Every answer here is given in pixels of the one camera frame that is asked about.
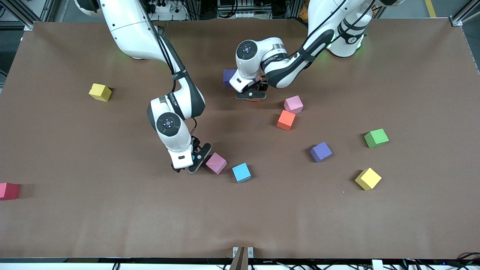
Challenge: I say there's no dark purple foam cube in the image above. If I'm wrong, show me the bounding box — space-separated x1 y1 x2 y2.
223 69 237 88

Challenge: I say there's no light blue foam cube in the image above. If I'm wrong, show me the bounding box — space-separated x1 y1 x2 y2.
232 162 252 183

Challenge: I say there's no crimson foam cube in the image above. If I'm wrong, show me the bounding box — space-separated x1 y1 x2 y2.
0 183 20 201

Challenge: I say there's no green foam cube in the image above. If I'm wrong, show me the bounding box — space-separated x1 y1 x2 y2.
364 128 390 149

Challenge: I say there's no yellow foam cube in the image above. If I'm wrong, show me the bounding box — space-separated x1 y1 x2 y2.
88 83 113 102
354 167 383 191

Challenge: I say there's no pale pink foam cube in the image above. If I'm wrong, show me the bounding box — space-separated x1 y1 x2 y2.
283 95 304 114

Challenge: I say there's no small metal bracket plate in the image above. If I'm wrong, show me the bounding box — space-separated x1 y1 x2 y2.
232 246 254 259

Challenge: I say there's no aluminium frame profile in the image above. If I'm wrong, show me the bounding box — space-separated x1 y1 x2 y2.
450 0 480 27
0 0 57 30

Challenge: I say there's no violet blue foam cube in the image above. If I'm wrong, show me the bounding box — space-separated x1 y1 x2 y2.
310 142 333 163

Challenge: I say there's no brown table cover sheet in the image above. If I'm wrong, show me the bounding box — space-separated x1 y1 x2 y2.
0 18 480 260

